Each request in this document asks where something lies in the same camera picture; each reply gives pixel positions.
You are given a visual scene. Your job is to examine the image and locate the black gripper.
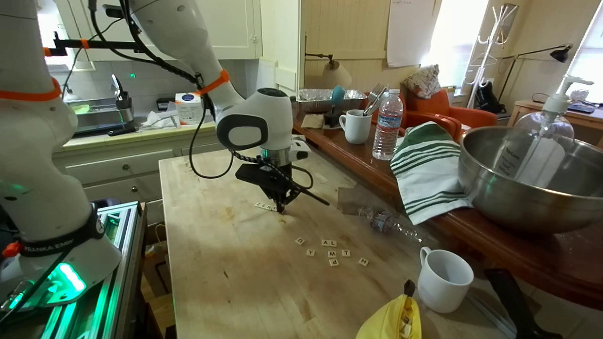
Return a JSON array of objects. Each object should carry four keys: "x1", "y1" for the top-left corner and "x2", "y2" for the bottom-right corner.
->
[{"x1": 250, "y1": 159, "x2": 299, "y2": 216}]

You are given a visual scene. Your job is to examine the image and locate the thin black rod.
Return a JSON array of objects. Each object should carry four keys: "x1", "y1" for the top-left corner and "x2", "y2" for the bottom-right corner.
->
[{"x1": 292, "y1": 180, "x2": 331, "y2": 206}]

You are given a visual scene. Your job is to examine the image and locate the flat clear plastic bag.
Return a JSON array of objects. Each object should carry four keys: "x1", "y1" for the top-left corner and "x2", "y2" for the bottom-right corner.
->
[{"x1": 335, "y1": 184, "x2": 382, "y2": 219}]

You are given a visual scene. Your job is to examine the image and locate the tan card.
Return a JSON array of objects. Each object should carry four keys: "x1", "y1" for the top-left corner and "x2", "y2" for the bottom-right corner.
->
[{"x1": 299, "y1": 112, "x2": 326, "y2": 131}]

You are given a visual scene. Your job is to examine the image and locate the white mug with utensil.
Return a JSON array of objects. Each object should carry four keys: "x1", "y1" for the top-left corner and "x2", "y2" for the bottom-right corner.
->
[{"x1": 337, "y1": 106, "x2": 373, "y2": 146}]

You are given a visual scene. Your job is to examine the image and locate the crumpled clear plastic wrapper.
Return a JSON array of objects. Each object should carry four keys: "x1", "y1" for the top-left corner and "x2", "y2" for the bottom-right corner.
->
[{"x1": 362, "y1": 206, "x2": 437, "y2": 248}]

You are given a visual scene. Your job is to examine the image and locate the clear plastic water bottle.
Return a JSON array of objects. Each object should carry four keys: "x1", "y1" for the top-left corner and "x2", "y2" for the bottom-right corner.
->
[{"x1": 371, "y1": 88, "x2": 405, "y2": 161}]

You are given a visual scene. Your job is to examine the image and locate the cream shade table lamp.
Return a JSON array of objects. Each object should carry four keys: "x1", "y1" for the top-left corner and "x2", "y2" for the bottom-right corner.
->
[{"x1": 305, "y1": 50, "x2": 354, "y2": 89}]

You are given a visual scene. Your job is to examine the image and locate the green striped white towel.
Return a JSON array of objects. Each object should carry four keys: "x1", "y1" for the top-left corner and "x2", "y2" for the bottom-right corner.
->
[{"x1": 388, "y1": 120, "x2": 475, "y2": 225}]

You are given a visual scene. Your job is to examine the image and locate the yellow banana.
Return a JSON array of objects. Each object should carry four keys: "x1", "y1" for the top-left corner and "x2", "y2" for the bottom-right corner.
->
[{"x1": 354, "y1": 278, "x2": 424, "y2": 339}]

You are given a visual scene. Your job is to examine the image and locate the white kitchen base cabinet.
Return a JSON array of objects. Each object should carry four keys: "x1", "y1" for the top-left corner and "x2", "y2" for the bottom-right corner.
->
[{"x1": 52, "y1": 120, "x2": 222, "y2": 202}]

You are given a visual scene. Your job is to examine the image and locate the white upper cabinet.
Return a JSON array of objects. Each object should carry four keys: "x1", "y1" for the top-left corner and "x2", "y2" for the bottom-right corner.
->
[{"x1": 52, "y1": 0, "x2": 265, "y2": 61}]

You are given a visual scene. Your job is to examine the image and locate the patterned crumpled bag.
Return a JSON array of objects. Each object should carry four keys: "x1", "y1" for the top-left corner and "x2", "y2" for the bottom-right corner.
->
[{"x1": 403, "y1": 61, "x2": 444, "y2": 99}]

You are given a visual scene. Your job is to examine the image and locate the dark faucet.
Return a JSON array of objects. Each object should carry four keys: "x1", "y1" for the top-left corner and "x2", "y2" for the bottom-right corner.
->
[{"x1": 109, "y1": 73, "x2": 137, "y2": 137}]

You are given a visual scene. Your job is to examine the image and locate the white mug with plain rim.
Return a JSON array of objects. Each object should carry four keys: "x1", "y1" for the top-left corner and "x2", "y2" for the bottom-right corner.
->
[{"x1": 416, "y1": 244, "x2": 476, "y2": 314}]

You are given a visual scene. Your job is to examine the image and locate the orange chair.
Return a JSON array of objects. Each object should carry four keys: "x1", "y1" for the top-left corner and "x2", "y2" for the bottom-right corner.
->
[{"x1": 401, "y1": 86, "x2": 501, "y2": 138}]

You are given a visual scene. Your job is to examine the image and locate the green-lit metal robot stand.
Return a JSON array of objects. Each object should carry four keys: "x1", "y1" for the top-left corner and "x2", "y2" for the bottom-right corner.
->
[{"x1": 0, "y1": 199, "x2": 149, "y2": 339}]

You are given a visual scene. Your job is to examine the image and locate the black bag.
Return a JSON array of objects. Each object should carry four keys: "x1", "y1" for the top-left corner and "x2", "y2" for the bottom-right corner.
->
[{"x1": 471, "y1": 80, "x2": 505, "y2": 114}]

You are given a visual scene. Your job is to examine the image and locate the black bar with orange tape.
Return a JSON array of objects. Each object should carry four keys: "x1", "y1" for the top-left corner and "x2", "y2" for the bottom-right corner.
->
[{"x1": 41, "y1": 31, "x2": 149, "y2": 56}]

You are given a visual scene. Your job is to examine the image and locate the white coat rack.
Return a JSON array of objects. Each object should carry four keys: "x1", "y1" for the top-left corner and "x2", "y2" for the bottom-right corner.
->
[{"x1": 467, "y1": 0, "x2": 524, "y2": 108}]

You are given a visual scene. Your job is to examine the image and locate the large steel mixing bowl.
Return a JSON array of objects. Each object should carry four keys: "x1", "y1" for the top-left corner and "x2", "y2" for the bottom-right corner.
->
[{"x1": 458, "y1": 123, "x2": 603, "y2": 235}]

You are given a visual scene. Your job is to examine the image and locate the clear pump soap dispenser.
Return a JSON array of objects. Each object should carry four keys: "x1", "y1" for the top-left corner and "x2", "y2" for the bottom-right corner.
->
[{"x1": 492, "y1": 73, "x2": 595, "y2": 187}]

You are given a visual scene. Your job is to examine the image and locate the black flat tool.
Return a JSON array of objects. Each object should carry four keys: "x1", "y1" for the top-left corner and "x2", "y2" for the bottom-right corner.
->
[{"x1": 482, "y1": 267, "x2": 563, "y2": 339}]

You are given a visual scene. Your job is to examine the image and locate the dark wooden counter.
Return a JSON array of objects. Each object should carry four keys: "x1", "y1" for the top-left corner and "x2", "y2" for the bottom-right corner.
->
[{"x1": 271, "y1": 99, "x2": 603, "y2": 312}]

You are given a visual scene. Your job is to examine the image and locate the black desk lamp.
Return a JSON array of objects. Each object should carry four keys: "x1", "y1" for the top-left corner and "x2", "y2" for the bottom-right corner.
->
[{"x1": 497, "y1": 42, "x2": 574, "y2": 101}]

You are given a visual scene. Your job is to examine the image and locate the brown wooden desk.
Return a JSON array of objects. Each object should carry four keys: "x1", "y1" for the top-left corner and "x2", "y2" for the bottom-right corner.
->
[{"x1": 507, "y1": 97, "x2": 603, "y2": 148}]

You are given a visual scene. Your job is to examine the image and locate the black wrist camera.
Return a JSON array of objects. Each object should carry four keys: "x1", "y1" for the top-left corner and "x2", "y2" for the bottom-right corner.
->
[{"x1": 235, "y1": 163, "x2": 271, "y2": 187}]

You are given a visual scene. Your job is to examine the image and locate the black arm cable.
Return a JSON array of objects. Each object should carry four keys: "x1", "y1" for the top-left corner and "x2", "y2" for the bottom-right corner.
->
[{"x1": 86, "y1": 0, "x2": 241, "y2": 182}]

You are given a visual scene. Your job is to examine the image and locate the white wall paper sheet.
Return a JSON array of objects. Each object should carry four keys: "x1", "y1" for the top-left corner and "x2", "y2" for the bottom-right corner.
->
[{"x1": 384, "y1": 0, "x2": 439, "y2": 69}]

